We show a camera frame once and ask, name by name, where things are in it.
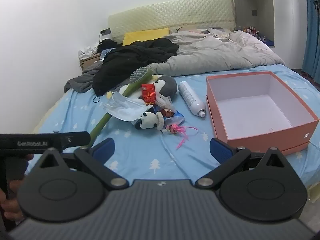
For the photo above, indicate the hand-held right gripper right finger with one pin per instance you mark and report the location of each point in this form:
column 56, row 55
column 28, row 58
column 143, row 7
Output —
column 221, row 150

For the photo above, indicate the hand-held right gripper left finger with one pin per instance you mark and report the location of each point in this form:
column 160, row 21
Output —
column 103, row 150

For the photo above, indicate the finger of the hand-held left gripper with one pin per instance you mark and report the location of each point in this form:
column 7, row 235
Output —
column 78, row 139

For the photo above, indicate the pink cardboard box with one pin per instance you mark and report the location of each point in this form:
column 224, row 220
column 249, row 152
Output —
column 262, row 135

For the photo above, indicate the pink feather toy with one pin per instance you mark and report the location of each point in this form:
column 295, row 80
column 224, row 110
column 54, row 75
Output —
column 172, row 129

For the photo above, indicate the small panda plush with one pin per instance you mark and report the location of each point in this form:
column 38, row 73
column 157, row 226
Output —
column 147, row 120

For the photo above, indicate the blue cartoon plastic bag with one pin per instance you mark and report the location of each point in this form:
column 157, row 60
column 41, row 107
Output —
column 178, row 116

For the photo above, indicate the person's left hand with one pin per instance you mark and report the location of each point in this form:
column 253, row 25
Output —
column 12, row 207

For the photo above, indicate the blue tree-print bed sheet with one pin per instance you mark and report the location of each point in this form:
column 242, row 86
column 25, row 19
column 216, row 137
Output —
column 150, row 160

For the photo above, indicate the dark grey cloth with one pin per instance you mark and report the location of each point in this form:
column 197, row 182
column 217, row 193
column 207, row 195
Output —
column 80, row 81

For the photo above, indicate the white spray bottle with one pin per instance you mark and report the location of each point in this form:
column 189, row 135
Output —
column 190, row 96

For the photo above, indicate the red snack packet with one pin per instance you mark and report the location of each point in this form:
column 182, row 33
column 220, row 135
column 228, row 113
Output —
column 148, row 93

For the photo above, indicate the brown cardboard box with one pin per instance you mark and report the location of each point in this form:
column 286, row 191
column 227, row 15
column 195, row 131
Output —
column 87, row 63

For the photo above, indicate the grey penguin plush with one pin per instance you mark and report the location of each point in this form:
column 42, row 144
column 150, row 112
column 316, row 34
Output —
column 167, row 85

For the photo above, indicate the white crumpled cloth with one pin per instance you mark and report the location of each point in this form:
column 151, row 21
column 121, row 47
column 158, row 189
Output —
column 86, row 52

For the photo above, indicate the black jacket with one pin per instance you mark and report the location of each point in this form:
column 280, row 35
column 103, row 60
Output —
column 125, row 62

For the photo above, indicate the blue plastic packet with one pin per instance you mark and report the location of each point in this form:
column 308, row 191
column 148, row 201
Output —
column 105, row 53

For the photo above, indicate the grey duvet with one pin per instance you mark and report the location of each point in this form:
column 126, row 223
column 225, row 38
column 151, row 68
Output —
column 212, row 55

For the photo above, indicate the black cloth bundle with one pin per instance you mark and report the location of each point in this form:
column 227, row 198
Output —
column 108, row 44

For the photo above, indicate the blue tray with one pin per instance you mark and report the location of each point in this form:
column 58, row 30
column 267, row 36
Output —
column 268, row 42

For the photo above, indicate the yellow pillow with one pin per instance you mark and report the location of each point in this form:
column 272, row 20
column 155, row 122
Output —
column 142, row 36

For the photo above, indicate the row of small bottles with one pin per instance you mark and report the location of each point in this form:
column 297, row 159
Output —
column 250, row 29

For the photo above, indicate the blue curtain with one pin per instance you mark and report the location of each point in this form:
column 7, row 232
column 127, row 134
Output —
column 311, row 42

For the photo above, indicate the cream quilted headboard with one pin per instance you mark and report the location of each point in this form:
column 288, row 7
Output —
column 175, row 12

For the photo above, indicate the black wall adapter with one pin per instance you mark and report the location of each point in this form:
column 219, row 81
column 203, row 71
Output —
column 106, row 31

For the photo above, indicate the grey wall switch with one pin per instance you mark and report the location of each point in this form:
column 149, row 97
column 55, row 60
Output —
column 254, row 12

